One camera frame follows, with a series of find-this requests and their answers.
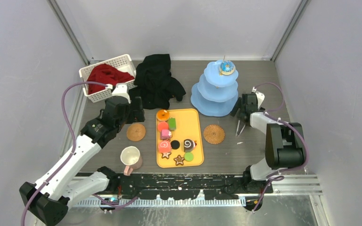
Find metal tongs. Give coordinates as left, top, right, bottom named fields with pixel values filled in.
left=235, top=120, right=246, bottom=137

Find blue three-tier cake stand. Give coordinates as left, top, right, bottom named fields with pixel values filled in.
left=190, top=59, right=239, bottom=117

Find blue donut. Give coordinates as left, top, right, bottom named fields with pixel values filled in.
left=219, top=60, right=236, bottom=75

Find green roll cake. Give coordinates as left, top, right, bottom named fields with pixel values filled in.
left=167, top=118, right=177, bottom=130

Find chocolate swirl roll cake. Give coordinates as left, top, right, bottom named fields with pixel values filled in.
left=183, top=139, right=197, bottom=153

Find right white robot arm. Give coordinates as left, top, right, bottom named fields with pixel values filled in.
left=230, top=93, right=307, bottom=194

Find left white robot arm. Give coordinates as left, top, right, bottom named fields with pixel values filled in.
left=19, top=96, right=145, bottom=226

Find left woven coaster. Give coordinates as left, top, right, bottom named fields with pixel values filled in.
left=126, top=123, right=146, bottom=142

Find woven coaster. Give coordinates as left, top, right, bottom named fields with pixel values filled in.
left=203, top=124, right=225, bottom=145
left=126, top=123, right=146, bottom=142

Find red cloth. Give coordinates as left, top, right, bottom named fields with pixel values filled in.
left=87, top=64, right=134, bottom=87

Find white plastic basket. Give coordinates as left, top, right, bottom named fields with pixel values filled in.
left=79, top=54, right=137, bottom=103

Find black cloth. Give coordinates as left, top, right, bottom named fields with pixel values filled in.
left=129, top=54, right=186, bottom=110

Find right woven coaster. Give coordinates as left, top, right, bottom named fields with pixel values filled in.
left=203, top=124, right=225, bottom=145

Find orange donut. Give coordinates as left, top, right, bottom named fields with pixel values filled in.
left=156, top=109, right=170, bottom=121

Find red round cake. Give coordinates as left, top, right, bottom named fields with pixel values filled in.
left=157, top=121, right=169, bottom=132

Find pink mug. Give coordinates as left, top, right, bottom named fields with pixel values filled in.
left=120, top=146, right=143, bottom=176

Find pink cube cake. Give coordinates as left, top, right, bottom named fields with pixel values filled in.
left=160, top=129, right=172, bottom=140

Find pink swirl roll cake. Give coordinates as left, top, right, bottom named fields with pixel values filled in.
left=158, top=140, right=172, bottom=153

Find brown star cookie left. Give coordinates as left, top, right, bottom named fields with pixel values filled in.
left=161, top=152, right=172, bottom=159

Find brown star cookie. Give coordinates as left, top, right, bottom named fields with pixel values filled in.
left=173, top=155, right=185, bottom=166
left=161, top=152, right=172, bottom=159

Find black round cookie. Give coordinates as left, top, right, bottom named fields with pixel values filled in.
left=170, top=140, right=180, bottom=150

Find yellow tray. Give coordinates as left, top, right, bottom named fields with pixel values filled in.
left=156, top=108, right=204, bottom=168

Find green round macaron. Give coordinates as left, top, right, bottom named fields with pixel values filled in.
left=184, top=152, right=194, bottom=162

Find brown star cookie right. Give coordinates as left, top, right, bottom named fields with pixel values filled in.
left=173, top=155, right=185, bottom=166

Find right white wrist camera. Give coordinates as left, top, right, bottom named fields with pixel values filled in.
left=251, top=87, right=265, bottom=109

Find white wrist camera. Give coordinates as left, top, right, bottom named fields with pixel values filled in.
left=112, top=83, right=131, bottom=104
left=251, top=87, right=265, bottom=109

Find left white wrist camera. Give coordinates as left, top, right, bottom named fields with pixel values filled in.
left=112, top=83, right=131, bottom=104

